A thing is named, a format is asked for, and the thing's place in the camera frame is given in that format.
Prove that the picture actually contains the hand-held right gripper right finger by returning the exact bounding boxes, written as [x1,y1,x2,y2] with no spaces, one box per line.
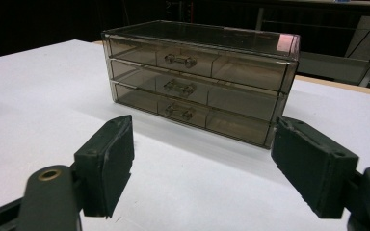
[270,115,360,220]

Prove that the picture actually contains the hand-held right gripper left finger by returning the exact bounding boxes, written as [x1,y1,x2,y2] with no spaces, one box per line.
[73,115,135,219]

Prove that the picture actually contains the smoky clear plastic drawer organizer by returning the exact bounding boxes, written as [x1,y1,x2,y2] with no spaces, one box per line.
[101,19,302,150]

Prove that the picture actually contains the white foam board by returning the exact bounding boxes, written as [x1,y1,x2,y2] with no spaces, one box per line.
[0,38,370,231]

